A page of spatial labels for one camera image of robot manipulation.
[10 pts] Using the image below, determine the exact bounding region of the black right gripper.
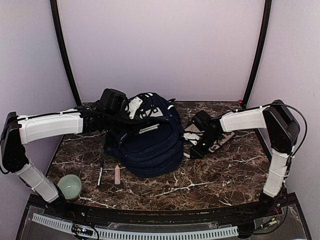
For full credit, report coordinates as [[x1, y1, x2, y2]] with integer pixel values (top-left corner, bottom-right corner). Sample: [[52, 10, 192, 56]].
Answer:
[[191, 132, 221, 160]]

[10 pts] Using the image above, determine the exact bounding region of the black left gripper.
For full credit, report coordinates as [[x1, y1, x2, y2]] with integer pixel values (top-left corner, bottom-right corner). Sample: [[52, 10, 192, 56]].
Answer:
[[105, 107, 147, 137]]

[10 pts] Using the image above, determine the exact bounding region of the black whiteboard marker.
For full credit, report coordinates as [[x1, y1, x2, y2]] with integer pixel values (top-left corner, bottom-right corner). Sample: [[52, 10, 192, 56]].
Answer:
[[138, 124, 159, 135]]

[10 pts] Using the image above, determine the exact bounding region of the navy blue student backpack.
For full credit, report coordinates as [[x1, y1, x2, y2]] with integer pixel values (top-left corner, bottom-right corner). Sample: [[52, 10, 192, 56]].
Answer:
[[104, 92, 184, 178]]

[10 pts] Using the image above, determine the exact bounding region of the pink translucent glue bottle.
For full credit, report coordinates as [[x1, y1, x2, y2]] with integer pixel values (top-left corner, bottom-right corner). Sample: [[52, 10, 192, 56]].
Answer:
[[114, 165, 121, 185]]

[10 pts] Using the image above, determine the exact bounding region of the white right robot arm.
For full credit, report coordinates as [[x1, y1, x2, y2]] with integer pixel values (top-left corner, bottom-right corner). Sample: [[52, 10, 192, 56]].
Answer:
[[190, 99, 303, 217]]

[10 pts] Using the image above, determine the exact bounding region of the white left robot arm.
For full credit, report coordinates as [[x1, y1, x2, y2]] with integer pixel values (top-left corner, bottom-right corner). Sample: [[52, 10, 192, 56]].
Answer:
[[0, 106, 144, 218]]

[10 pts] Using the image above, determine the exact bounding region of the beige floral notebook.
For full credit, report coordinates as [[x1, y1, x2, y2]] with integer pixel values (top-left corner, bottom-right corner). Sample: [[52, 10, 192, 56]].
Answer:
[[184, 124, 235, 153]]

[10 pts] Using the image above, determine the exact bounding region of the pale green round bowl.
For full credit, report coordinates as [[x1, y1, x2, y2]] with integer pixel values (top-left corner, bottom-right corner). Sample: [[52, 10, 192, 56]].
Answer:
[[57, 174, 82, 200]]

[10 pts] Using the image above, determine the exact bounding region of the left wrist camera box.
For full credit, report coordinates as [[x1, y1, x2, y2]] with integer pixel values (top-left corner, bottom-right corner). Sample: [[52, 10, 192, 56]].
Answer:
[[99, 88, 127, 113]]

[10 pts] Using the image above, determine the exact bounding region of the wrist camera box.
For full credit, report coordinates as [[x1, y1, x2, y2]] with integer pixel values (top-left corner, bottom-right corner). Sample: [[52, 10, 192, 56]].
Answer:
[[192, 110, 212, 131], [99, 88, 127, 113]]

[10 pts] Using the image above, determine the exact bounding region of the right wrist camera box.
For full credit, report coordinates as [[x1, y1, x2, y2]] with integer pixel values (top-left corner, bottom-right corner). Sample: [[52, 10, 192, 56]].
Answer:
[[192, 110, 212, 131]]

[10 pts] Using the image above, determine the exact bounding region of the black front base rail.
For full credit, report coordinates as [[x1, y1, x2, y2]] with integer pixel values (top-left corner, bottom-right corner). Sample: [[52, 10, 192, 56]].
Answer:
[[27, 193, 298, 232]]

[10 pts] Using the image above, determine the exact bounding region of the white slotted cable duct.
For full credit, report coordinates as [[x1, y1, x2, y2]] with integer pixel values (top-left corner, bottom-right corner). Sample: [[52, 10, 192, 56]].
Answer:
[[31, 213, 239, 240]]

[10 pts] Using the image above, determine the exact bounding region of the black left frame post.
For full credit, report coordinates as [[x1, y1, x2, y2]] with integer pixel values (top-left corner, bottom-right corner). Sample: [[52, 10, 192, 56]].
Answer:
[[49, 0, 82, 106]]

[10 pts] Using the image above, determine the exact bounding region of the black frame post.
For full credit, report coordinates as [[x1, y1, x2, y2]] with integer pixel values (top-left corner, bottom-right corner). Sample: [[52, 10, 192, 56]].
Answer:
[[240, 0, 272, 109], [49, 0, 82, 106]]

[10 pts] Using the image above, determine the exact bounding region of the black right frame post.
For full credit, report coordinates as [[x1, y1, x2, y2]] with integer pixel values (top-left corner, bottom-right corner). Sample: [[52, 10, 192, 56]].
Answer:
[[240, 0, 272, 109]]

